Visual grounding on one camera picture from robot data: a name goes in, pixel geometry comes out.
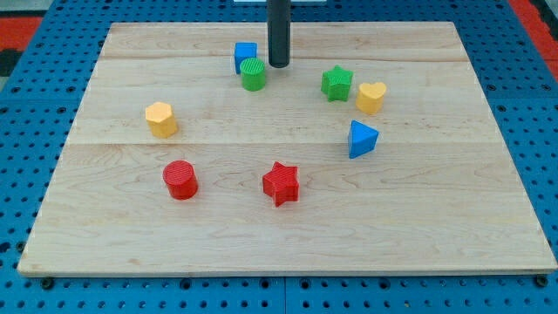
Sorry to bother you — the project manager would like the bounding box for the wooden board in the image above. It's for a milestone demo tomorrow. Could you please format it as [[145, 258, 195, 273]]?
[[18, 22, 557, 277]]

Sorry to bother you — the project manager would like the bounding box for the blue cube block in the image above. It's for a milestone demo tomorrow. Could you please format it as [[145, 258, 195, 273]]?
[[234, 42, 258, 74]]

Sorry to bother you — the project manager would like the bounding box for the blue triangle block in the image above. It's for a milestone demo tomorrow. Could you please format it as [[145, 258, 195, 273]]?
[[348, 120, 379, 159]]

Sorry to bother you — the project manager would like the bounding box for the yellow heart block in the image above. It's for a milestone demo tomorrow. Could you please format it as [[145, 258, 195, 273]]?
[[356, 82, 387, 115]]

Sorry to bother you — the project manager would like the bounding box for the green star block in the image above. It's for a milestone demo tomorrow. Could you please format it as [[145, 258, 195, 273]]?
[[321, 65, 353, 102]]

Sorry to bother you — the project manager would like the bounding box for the red cylinder block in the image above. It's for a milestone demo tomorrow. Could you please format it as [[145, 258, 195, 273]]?
[[162, 160, 198, 200]]

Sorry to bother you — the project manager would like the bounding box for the green cylinder block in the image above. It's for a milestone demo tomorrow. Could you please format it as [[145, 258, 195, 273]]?
[[240, 58, 266, 92]]

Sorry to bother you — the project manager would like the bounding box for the red star block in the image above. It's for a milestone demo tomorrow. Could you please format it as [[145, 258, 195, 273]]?
[[262, 161, 300, 207]]

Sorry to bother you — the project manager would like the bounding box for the yellow hexagon block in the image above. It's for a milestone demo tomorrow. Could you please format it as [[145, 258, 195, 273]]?
[[145, 102, 178, 138]]

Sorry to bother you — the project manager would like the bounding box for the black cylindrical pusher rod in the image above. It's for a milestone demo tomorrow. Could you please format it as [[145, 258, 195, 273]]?
[[266, 0, 291, 68]]

